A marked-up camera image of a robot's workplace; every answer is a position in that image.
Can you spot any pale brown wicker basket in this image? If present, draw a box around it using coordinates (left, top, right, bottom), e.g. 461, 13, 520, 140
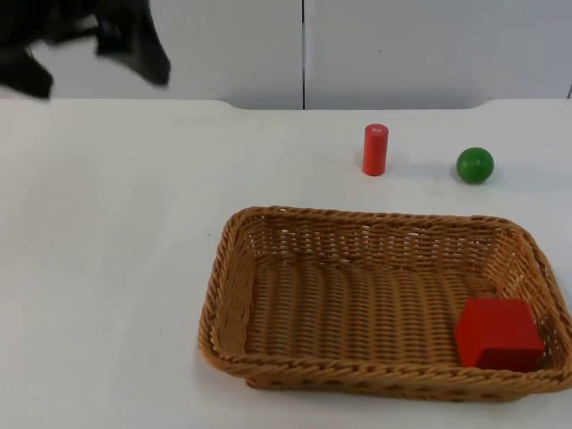
198, 205, 572, 403

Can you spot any green ball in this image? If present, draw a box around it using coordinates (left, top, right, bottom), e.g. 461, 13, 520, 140
455, 147, 495, 185

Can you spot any red cube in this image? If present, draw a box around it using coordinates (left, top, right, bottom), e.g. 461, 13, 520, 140
454, 298, 546, 373

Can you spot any red cylinder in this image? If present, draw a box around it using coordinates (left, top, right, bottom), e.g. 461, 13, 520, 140
360, 123, 389, 177

